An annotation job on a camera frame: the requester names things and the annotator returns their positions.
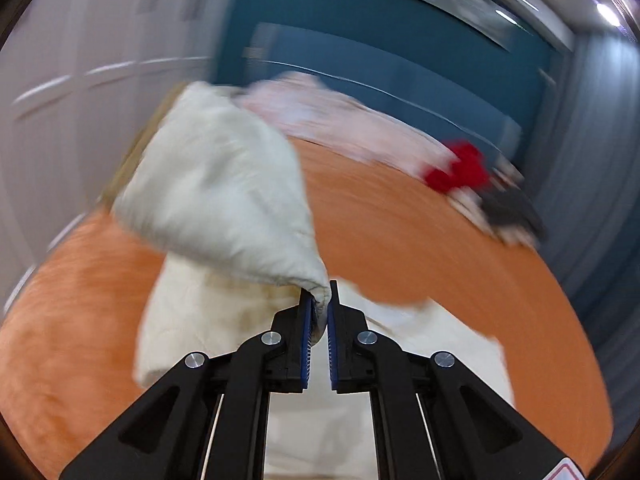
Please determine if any cream quilted jacket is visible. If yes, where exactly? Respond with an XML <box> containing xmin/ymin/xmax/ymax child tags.
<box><xmin>112</xmin><ymin>81</ymin><xmax>515</xmax><ymax>479</ymax></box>

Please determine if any orange velvet bedspread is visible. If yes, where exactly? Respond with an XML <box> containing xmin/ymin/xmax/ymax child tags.
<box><xmin>1</xmin><ymin>141</ymin><xmax>613</xmax><ymax>479</ymax></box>

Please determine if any dark grey knit garment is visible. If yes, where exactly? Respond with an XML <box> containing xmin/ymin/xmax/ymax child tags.
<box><xmin>480</xmin><ymin>186</ymin><xmax>547</xmax><ymax>240</ymax></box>

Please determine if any red garment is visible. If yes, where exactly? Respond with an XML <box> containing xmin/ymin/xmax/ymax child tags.
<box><xmin>422</xmin><ymin>141</ymin><xmax>490</xmax><ymax>195</ymax></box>

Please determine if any grey blue curtain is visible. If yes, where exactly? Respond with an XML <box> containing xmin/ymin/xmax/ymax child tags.
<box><xmin>519</xmin><ymin>29</ymin><xmax>640</xmax><ymax>411</ymax></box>

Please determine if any blue upholstered headboard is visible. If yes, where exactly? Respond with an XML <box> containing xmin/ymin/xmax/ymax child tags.
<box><xmin>243</xmin><ymin>23</ymin><xmax>522</xmax><ymax>164</ymax></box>

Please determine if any pink floral quilt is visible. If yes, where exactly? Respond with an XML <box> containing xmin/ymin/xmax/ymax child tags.
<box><xmin>235</xmin><ymin>72</ymin><xmax>454</xmax><ymax>179</ymax></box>

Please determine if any white panelled wardrobe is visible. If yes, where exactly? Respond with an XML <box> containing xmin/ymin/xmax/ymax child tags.
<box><xmin>1</xmin><ymin>0</ymin><xmax>232</xmax><ymax>310</ymax></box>

